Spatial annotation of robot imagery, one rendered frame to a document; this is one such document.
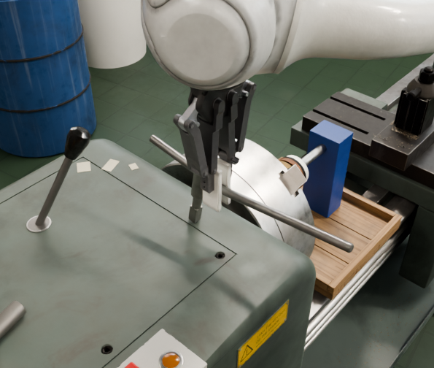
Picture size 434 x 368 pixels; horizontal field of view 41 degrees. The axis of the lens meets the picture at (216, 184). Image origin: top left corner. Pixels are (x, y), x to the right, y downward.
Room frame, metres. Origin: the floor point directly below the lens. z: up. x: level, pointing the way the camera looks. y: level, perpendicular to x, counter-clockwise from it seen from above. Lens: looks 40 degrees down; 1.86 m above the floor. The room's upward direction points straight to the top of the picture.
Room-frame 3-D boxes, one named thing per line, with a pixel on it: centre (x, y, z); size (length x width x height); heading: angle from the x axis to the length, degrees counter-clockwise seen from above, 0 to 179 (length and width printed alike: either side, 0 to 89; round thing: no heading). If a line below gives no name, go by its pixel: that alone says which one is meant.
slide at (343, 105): (1.29, -0.46, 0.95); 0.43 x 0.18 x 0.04; 48
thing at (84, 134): (0.67, 0.19, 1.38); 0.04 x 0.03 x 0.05; 138
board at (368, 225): (1.04, -0.21, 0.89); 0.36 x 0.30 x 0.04; 48
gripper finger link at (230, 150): (0.63, -0.01, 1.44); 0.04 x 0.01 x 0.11; 48
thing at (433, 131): (1.23, -0.49, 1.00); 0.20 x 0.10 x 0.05; 138
